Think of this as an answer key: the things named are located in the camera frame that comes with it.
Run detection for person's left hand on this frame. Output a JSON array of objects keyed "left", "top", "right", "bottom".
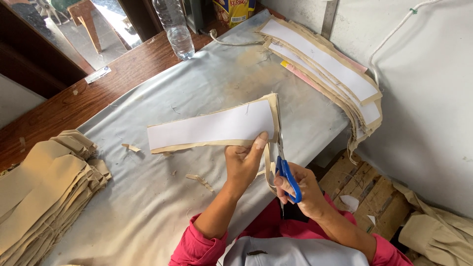
[{"left": 224, "top": 132, "right": 269, "bottom": 194}]

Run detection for person's right hand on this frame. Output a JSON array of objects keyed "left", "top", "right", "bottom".
[{"left": 273, "top": 163, "right": 329, "bottom": 219}]

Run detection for blue handled scissors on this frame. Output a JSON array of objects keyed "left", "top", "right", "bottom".
[{"left": 275, "top": 97, "right": 303, "bottom": 204}]

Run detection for beige fabric piece with white interfacing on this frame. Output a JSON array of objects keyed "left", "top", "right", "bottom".
[{"left": 147, "top": 93, "right": 280, "bottom": 154}]

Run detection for beige trimmed fabric strip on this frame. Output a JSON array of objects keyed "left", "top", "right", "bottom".
[{"left": 256, "top": 142, "right": 278, "bottom": 196}]

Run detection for white paper scrap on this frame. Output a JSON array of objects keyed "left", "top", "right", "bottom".
[{"left": 339, "top": 195, "right": 360, "bottom": 213}]

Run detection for grey table cover cloth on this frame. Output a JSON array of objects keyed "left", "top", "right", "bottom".
[{"left": 41, "top": 9, "right": 351, "bottom": 266}]

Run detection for wooden pallet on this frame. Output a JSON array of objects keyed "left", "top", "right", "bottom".
[{"left": 319, "top": 150, "right": 411, "bottom": 241}]

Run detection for stack of interfaced beige pieces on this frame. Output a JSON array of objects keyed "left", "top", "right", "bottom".
[{"left": 255, "top": 16, "right": 383, "bottom": 165}]

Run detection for heap of beige garments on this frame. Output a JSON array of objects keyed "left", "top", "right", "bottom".
[{"left": 392, "top": 181, "right": 473, "bottom": 266}]

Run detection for clear plastic water bottle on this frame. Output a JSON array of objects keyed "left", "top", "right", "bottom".
[{"left": 152, "top": 0, "right": 195, "bottom": 61}]

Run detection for yellow snack packet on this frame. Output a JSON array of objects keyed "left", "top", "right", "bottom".
[{"left": 212, "top": 0, "right": 256, "bottom": 29}]

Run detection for white barcode sticker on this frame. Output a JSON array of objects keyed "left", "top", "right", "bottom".
[{"left": 84, "top": 66, "right": 112, "bottom": 84}]

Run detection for metal ruler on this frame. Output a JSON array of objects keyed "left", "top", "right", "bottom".
[{"left": 321, "top": 0, "right": 339, "bottom": 40}]

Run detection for stack of plain beige pieces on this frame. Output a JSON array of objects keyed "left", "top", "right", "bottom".
[{"left": 0, "top": 129, "right": 112, "bottom": 266}]

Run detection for wooden stool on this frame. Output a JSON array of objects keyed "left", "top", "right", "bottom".
[{"left": 67, "top": 0, "right": 102, "bottom": 54}]

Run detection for white cord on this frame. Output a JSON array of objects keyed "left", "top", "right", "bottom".
[{"left": 368, "top": 0, "right": 440, "bottom": 86}]

